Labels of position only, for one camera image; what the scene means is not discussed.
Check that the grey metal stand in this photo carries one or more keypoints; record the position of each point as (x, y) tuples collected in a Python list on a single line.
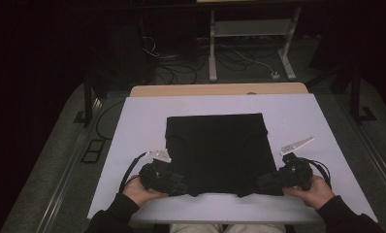
[(252, 28)]

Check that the person's leg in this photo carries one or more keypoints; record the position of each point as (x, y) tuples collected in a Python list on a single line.
[(255, 229), (197, 229)]

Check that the white plug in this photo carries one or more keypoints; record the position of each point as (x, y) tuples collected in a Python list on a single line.
[(275, 75)]

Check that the person's right leg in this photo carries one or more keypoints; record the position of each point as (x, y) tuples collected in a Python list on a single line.
[(255, 229)]

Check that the person's right hand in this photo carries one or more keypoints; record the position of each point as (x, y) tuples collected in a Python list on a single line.
[(317, 194)]

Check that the person's left leg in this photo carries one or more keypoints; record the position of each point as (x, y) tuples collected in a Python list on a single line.
[(197, 229)]

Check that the black stand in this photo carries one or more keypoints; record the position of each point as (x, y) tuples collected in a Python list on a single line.
[(88, 97), (356, 97)]

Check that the wooden table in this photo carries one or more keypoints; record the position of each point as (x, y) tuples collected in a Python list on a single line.
[(168, 90)]

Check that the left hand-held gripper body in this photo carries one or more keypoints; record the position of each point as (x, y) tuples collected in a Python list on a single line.
[(157, 178)]

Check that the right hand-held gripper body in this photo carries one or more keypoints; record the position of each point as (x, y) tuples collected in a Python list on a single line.
[(294, 174)]

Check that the black tank top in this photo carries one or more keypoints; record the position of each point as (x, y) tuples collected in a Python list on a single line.
[(220, 152)]

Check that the person's left hand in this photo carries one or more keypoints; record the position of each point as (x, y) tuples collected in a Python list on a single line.
[(139, 194)]

